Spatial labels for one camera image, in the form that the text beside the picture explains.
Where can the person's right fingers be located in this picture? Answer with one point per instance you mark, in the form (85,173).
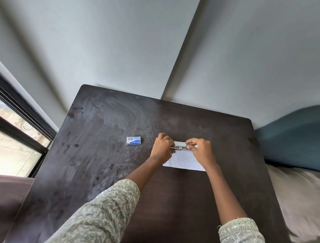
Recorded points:
(191,144)

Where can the black framed window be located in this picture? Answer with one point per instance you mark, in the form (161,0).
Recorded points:
(20,140)

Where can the beige bed sheet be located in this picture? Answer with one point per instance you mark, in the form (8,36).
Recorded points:
(297,200)

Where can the dark wooden table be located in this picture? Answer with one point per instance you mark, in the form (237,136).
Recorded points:
(105,150)

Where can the blue cushion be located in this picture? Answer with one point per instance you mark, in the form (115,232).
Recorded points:
(290,140)

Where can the small metal stapler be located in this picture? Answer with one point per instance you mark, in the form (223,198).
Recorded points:
(178,148)

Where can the small blue staple box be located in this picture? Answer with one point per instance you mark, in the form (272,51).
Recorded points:
(134,140)

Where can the person's left hand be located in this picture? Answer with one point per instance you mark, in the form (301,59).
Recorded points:
(161,147)

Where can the person's right hand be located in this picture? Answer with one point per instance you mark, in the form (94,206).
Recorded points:
(203,154)

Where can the person's right forearm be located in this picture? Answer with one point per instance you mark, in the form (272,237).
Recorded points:
(228,197)

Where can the white printed paper sheet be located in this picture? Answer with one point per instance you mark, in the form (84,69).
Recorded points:
(183,160)

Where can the mauve fabric seat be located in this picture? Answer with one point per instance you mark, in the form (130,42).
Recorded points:
(11,197)

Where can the person's left fingers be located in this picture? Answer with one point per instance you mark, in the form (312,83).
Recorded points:
(169,142)

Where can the person's left forearm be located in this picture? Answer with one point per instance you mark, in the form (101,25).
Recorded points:
(107,202)

